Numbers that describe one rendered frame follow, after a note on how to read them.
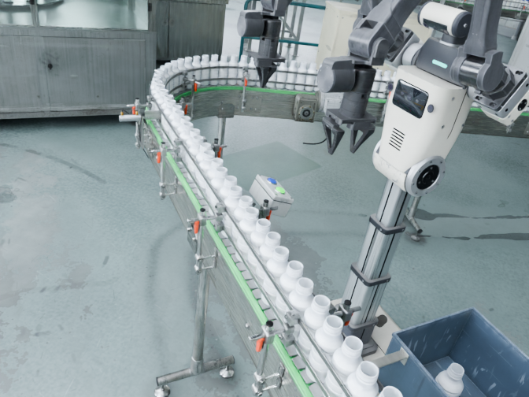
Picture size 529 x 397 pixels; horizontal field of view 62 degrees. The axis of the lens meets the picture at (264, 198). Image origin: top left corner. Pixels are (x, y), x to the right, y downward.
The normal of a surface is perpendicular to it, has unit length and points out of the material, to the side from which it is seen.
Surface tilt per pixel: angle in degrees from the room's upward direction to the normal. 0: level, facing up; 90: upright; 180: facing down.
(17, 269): 0
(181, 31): 90
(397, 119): 90
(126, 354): 0
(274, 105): 90
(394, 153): 90
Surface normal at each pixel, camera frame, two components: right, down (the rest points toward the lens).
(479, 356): -0.90, 0.12
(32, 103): 0.42, 0.52
